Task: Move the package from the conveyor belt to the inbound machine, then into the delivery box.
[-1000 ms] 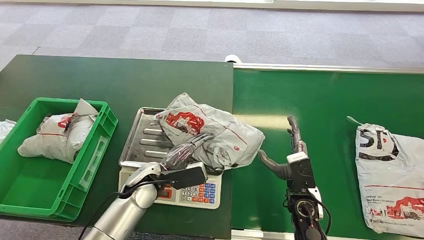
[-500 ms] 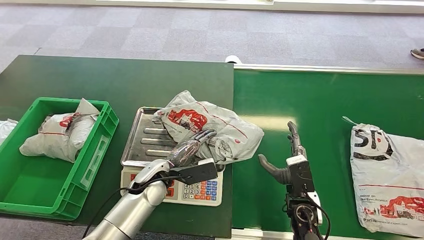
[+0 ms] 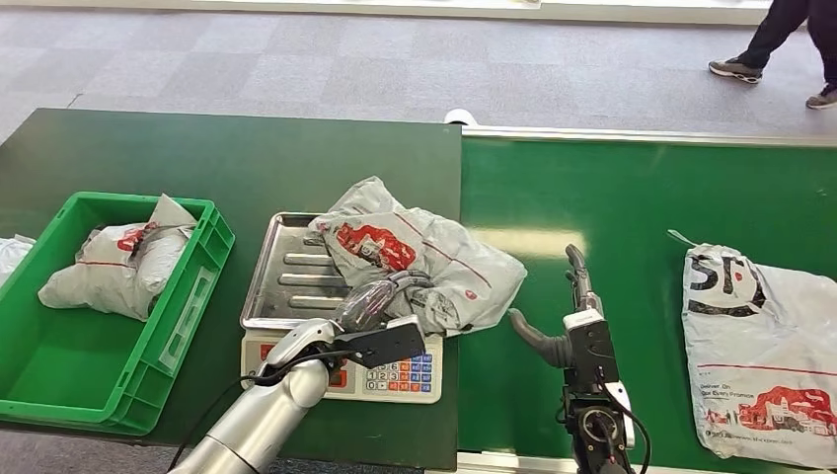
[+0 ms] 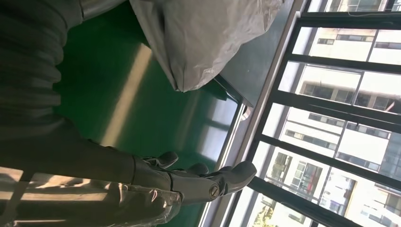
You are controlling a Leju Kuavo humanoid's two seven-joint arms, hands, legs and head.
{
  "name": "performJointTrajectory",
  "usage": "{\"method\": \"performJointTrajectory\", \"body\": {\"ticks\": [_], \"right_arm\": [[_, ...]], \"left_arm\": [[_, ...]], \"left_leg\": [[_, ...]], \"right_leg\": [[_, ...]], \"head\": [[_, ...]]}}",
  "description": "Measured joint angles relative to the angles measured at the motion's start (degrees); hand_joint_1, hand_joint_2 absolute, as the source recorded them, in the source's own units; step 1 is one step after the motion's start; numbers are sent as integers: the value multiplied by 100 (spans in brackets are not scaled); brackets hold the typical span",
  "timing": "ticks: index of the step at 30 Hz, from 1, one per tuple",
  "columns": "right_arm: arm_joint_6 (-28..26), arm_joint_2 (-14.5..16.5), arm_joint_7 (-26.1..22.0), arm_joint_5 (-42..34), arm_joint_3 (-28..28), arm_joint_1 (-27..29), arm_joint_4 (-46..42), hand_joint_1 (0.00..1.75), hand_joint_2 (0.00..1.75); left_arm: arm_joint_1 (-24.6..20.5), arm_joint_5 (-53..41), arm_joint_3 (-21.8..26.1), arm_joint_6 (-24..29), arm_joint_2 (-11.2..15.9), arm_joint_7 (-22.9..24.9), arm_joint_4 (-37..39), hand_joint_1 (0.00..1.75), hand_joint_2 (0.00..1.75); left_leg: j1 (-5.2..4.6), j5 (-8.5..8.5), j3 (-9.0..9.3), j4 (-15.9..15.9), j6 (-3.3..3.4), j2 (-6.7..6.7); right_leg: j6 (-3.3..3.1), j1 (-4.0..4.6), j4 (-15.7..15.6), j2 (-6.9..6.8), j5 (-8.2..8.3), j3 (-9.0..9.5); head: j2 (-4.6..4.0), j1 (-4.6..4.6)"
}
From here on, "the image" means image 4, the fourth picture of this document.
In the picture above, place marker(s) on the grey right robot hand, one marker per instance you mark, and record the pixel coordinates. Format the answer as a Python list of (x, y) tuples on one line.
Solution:
[(94, 163)]

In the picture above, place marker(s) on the white package black lettering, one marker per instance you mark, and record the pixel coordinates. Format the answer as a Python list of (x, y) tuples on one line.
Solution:
[(94, 206)]

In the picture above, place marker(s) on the green conveyor belt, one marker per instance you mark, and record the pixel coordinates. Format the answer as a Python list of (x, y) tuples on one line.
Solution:
[(103, 78)]

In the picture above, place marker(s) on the white conveyor roller end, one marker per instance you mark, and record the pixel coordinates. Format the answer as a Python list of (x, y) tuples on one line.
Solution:
[(247, 113)]

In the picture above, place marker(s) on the pale building outside window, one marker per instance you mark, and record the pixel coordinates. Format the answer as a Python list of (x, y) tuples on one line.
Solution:
[(329, 84)]

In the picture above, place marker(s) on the silver conveyor side rail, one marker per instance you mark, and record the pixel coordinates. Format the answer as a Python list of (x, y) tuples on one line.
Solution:
[(238, 150)]

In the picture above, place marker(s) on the black window frame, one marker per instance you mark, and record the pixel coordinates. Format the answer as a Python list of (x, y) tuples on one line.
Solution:
[(313, 59)]

